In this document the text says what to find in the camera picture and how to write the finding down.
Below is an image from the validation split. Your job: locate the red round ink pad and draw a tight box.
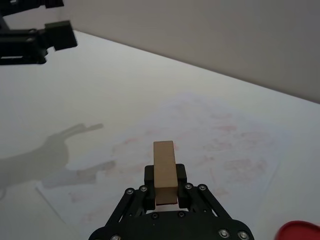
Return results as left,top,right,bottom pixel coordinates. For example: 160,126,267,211
273,220,320,240

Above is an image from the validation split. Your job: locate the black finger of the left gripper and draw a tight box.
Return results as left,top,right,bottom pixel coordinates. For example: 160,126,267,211
0,0,65,17
0,20,79,66

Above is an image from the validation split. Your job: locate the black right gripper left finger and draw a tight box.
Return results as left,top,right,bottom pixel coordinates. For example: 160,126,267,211
104,164,156,227

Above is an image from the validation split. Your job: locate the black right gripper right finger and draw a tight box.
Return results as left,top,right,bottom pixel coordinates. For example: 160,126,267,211
175,163,235,222

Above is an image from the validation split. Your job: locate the white paper with red stamps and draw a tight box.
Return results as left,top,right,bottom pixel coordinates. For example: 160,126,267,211
35,91,294,240

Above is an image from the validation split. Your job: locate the wooden stamp block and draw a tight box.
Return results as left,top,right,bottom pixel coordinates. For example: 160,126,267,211
153,140,179,207

